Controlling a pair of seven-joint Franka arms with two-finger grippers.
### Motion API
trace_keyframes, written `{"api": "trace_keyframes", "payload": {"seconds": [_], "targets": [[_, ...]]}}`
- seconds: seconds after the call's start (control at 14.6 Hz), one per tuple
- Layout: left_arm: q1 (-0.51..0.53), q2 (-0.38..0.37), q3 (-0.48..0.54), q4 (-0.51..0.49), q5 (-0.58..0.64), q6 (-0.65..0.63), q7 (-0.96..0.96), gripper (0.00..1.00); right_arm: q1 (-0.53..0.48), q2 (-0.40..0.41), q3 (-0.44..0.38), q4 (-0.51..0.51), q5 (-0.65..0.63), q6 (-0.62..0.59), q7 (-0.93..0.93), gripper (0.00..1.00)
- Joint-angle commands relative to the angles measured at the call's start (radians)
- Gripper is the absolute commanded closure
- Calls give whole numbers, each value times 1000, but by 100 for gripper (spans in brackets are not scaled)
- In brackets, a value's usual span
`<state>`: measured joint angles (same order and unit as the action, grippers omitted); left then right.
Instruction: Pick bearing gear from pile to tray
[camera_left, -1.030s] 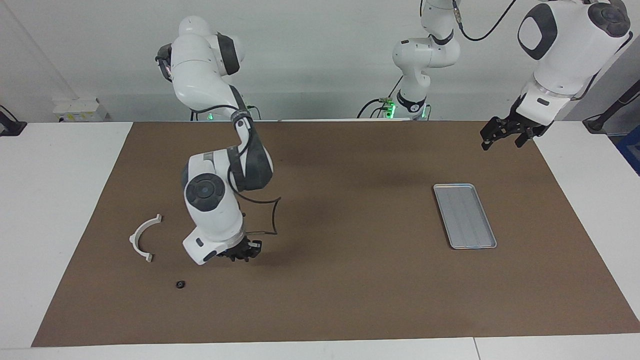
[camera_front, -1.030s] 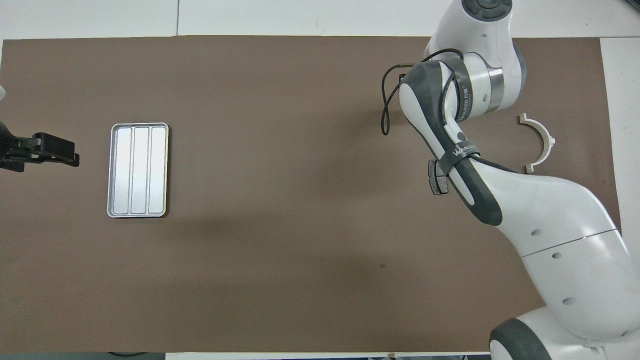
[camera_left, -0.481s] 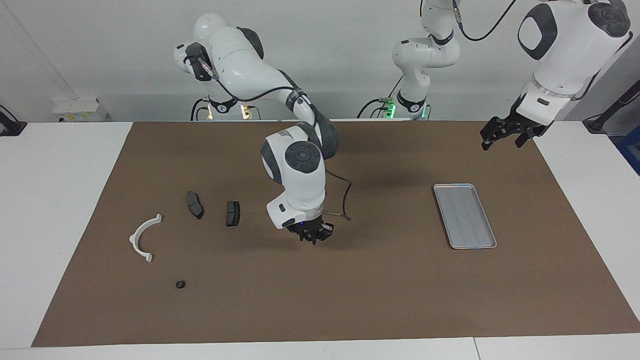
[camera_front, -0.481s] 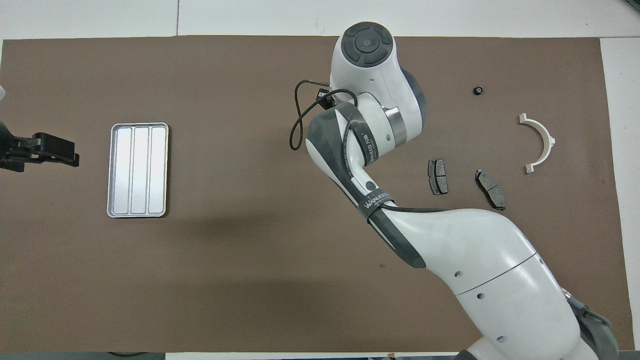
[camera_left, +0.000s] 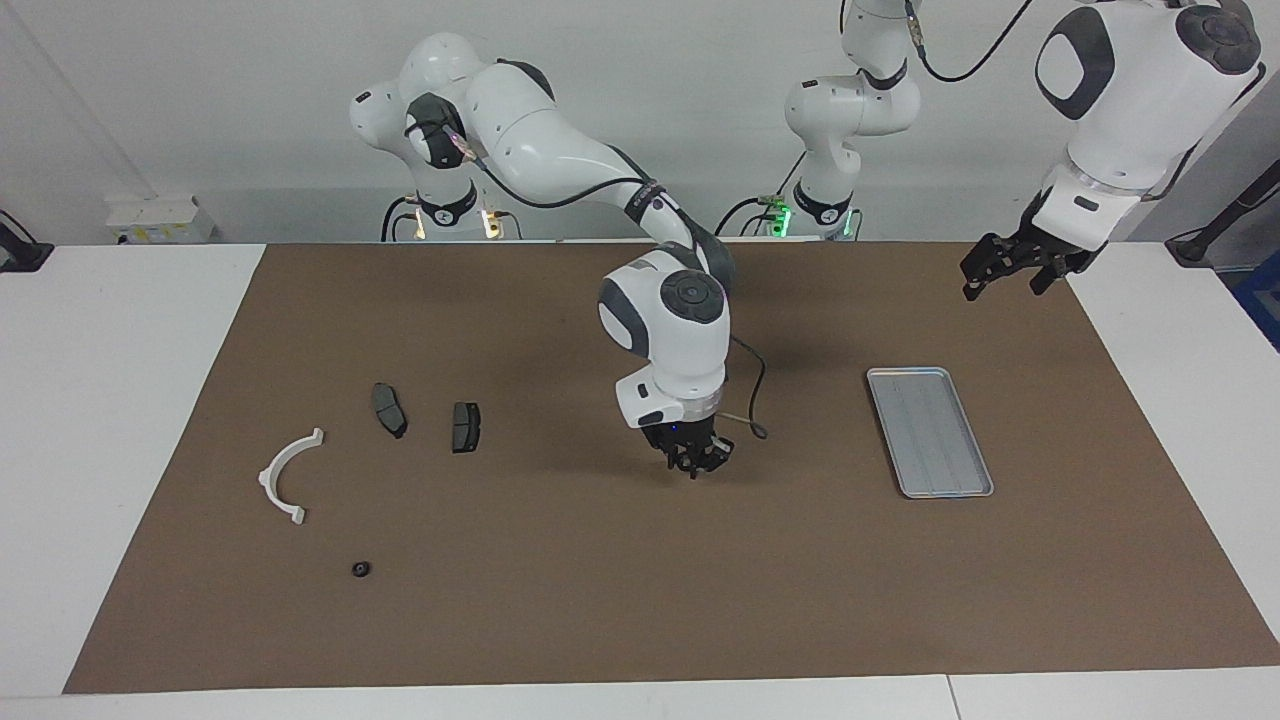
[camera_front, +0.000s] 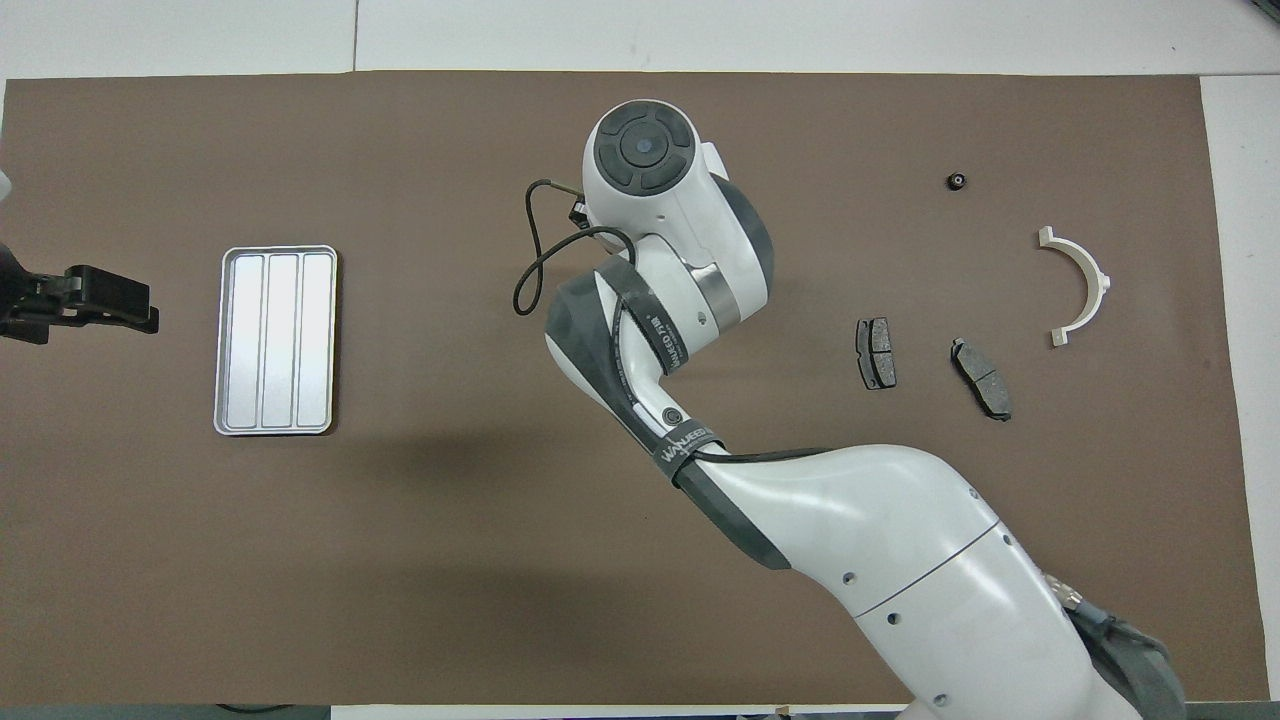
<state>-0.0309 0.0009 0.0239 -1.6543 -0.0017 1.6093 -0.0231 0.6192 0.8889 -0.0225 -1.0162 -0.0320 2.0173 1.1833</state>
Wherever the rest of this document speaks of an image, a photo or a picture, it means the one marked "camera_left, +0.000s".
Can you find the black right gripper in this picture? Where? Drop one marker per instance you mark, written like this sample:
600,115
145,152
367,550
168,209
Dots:
690,438

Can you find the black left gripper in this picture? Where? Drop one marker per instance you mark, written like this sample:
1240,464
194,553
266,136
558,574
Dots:
1030,245

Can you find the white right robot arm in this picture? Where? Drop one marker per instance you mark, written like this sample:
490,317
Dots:
540,140

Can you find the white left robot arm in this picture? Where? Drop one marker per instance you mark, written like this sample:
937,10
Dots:
1130,110

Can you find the silver metal tray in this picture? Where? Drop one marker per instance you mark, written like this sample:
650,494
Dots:
930,435

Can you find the brown table mat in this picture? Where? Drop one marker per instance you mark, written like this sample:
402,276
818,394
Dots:
640,600

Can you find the dark rectangular brake pad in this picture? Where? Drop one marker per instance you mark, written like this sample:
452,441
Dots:
465,428

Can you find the blue box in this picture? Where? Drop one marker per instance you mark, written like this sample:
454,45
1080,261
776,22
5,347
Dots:
1262,300

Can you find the dark curved brake pad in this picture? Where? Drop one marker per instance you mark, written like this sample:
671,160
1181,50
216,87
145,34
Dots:
388,408

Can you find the black table clamp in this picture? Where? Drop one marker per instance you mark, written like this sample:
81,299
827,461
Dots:
22,255

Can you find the white curved plastic bracket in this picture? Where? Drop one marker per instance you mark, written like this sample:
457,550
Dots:
270,480

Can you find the white wall box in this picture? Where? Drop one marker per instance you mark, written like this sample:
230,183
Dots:
160,220

